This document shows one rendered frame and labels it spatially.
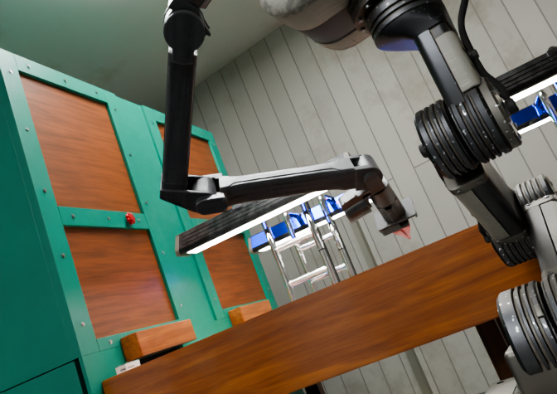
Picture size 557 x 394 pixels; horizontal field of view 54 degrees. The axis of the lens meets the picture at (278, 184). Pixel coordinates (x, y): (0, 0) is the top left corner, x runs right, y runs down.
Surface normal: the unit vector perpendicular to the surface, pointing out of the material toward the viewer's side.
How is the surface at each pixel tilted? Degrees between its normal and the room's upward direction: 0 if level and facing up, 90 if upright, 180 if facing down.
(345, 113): 90
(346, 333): 90
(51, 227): 90
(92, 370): 90
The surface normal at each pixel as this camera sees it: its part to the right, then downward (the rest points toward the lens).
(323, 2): 0.37, 0.90
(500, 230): 0.10, 0.77
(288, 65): -0.50, -0.04
